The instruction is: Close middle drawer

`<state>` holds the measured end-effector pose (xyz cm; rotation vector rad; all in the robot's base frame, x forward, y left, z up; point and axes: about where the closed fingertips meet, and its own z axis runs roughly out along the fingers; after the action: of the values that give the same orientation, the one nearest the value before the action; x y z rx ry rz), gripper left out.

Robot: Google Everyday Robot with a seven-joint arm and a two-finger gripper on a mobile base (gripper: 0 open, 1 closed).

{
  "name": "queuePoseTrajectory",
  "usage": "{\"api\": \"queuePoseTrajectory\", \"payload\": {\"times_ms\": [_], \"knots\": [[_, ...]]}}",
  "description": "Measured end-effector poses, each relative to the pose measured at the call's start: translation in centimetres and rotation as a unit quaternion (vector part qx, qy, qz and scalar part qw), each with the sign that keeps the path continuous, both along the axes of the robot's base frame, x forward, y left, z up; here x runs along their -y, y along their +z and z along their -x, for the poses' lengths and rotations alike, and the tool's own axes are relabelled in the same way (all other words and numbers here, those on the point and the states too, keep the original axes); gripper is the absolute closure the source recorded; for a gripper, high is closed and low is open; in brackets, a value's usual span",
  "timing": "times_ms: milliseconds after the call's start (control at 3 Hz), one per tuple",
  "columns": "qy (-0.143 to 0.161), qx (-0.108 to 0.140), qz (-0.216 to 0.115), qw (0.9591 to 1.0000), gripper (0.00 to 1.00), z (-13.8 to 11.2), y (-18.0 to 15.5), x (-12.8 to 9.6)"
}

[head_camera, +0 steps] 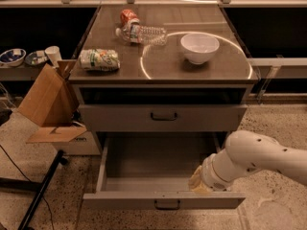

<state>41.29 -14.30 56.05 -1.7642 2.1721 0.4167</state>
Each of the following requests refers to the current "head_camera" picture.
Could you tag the black stand leg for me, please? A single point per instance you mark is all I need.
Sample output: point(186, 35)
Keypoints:
point(39, 188)

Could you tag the grey drawer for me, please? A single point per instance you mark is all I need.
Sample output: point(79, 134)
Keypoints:
point(150, 171)
point(161, 110)

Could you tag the green white chip bag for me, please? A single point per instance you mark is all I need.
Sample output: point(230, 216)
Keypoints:
point(99, 60)

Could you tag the open cardboard box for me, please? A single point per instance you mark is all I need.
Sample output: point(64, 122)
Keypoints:
point(50, 104)

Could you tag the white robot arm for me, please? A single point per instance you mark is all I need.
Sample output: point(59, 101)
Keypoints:
point(246, 153)

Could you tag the blue white bowl right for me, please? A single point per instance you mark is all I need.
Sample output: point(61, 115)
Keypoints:
point(36, 58)

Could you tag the clear plastic water bottle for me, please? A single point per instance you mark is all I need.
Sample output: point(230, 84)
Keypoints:
point(134, 33)

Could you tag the blue white bowl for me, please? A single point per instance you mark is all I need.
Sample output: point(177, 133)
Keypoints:
point(13, 57)
point(36, 58)

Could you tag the red soda can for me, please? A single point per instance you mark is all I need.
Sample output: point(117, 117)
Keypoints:
point(129, 17)

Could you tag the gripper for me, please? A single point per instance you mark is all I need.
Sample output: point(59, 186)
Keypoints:
point(213, 175)

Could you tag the grey top drawer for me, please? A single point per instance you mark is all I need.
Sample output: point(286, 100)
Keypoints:
point(161, 110)

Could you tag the white paper cup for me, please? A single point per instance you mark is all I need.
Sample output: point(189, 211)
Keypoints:
point(53, 54)

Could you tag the blue white bowl left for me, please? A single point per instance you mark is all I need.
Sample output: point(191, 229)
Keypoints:
point(13, 57)

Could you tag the white ceramic bowl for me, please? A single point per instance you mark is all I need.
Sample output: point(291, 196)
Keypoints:
point(198, 48)

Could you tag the grey drawer cabinet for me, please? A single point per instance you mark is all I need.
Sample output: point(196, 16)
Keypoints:
point(165, 67)

